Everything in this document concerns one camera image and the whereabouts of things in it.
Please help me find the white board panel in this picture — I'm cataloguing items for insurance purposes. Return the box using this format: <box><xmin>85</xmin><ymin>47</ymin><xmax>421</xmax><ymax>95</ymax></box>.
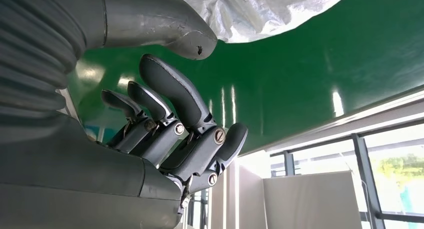
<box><xmin>263</xmin><ymin>170</ymin><xmax>364</xmax><ymax>229</ymax></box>
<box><xmin>207</xmin><ymin>160</ymin><xmax>265</xmax><ymax>229</ymax></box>

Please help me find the dark metal window frame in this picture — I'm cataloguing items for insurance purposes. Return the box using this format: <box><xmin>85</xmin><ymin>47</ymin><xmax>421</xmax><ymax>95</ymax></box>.
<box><xmin>187</xmin><ymin>119</ymin><xmax>424</xmax><ymax>229</ymax></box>

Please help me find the aluminium conveyor frame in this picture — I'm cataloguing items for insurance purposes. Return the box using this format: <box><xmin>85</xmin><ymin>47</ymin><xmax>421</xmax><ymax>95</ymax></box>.
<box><xmin>241</xmin><ymin>89</ymin><xmax>424</xmax><ymax>156</ymax></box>

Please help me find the green conveyor belt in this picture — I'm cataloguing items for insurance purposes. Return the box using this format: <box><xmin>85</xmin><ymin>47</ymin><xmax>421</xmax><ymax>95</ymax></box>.
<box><xmin>66</xmin><ymin>0</ymin><xmax>424</xmax><ymax>156</ymax></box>

